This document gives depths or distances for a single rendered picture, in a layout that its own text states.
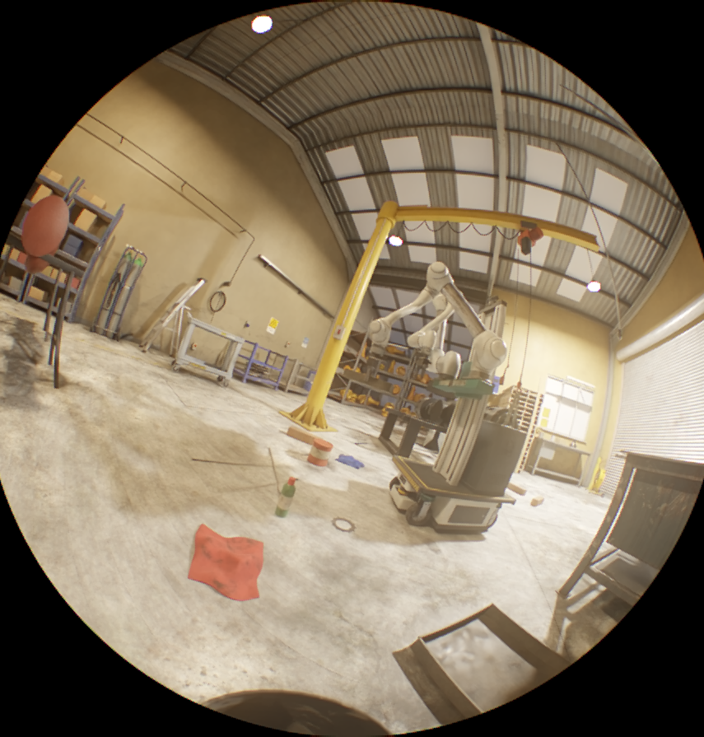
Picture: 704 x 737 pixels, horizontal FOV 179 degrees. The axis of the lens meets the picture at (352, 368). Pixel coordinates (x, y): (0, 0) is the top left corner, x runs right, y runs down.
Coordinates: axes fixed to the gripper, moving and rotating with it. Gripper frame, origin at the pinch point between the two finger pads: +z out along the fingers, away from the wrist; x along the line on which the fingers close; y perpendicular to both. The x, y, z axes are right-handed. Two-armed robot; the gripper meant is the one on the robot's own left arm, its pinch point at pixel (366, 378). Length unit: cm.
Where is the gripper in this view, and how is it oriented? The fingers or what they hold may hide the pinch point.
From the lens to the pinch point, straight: 151.1
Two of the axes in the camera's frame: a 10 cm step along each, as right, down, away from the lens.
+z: -3.4, 9.4, -0.8
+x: -2.6, -1.8, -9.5
